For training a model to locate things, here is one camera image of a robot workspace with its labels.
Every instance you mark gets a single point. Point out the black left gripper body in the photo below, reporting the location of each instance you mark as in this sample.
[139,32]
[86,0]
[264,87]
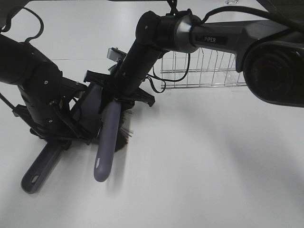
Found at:
[50,100]

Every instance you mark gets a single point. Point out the purple plastic dustpan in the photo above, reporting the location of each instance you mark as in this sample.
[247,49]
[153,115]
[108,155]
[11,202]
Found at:
[86,117]

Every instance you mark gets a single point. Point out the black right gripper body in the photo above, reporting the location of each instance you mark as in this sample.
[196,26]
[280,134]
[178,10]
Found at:
[123,82]

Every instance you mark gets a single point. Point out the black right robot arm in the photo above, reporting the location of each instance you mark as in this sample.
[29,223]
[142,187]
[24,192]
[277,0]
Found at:
[269,52]

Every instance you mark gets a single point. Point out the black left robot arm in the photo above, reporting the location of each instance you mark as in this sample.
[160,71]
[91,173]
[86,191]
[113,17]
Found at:
[20,61]

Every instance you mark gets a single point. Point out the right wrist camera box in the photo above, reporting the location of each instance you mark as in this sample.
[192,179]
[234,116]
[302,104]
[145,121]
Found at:
[115,54]

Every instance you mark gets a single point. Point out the chrome wire rack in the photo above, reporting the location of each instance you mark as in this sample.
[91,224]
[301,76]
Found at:
[207,68]

